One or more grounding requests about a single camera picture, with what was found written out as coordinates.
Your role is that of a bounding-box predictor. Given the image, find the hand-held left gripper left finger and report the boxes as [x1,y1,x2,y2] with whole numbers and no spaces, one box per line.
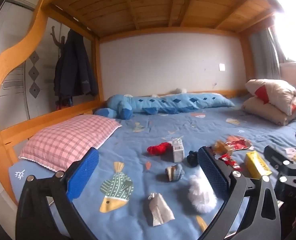
[15,148,100,240]

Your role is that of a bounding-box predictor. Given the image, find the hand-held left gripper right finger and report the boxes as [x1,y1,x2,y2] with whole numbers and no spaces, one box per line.
[197,146,282,240]

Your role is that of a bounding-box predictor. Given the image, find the black sock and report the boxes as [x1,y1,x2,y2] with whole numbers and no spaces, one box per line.
[186,151,200,167]

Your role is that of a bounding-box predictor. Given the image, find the small red candy wrapper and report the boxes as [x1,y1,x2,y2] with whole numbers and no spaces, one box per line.
[218,154,241,171]

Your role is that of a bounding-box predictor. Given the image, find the yellow carton box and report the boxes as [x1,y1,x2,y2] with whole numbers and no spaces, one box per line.
[245,150,273,180]

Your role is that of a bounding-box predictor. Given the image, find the brown crumpled wrapper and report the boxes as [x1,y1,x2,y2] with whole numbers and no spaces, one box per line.
[213,141,234,156]

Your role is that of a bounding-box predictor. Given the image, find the white fluffy sock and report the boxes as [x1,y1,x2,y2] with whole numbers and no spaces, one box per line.
[188,174,218,214]

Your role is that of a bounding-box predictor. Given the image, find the grey blue rolled sock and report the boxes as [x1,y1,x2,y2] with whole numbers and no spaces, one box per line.
[165,164,185,182]

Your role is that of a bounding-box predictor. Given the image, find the pink plaid pillow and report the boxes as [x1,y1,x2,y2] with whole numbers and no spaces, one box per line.
[18,114,123,172]

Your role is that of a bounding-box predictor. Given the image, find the large red snack wrapper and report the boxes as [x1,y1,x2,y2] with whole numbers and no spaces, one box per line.
[225,138,254,151]

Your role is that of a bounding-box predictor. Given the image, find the white milk carton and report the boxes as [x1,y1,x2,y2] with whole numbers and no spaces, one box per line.
[171,136,185,163]

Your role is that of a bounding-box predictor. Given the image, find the folded cream red quilt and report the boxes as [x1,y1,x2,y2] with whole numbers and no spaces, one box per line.
[242,79,296,126]

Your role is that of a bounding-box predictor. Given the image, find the red knit cloth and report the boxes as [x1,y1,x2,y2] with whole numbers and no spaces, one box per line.
[147,142,173,156]

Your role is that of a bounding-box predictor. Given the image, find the blue printed bed sheet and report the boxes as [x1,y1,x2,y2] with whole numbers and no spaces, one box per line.
[9,97,296,240]

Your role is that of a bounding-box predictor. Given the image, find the long blue plush toy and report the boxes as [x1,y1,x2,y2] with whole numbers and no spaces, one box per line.
[93,92,236,120]

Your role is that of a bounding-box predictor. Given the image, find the grey curtain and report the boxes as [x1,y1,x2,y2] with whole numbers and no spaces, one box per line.
[249,27,281,80]

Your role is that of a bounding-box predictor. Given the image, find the dark hanging jacket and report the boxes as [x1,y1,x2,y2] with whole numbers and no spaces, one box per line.
[53,29,99,98]

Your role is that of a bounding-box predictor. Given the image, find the bright window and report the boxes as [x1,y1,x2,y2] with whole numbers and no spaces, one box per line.
[258,0,296,63]

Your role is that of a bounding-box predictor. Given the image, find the white wardrobe grey diamonds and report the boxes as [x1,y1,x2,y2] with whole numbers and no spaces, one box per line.
[0,17,100,130]

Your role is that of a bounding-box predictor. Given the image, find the brown coat rack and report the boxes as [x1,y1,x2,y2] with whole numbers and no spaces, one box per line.
[50,26,66,53]

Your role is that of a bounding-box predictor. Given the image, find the wooden bunk bed frame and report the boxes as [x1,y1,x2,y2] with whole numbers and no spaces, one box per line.
[0,0,296,205]

